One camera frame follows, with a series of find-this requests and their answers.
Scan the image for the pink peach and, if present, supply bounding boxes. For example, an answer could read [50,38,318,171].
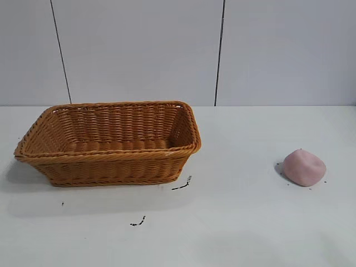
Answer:
[283,149,327,187]

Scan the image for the woven brown wicker basket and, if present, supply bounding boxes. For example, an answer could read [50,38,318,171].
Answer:
[13,100,202,187]

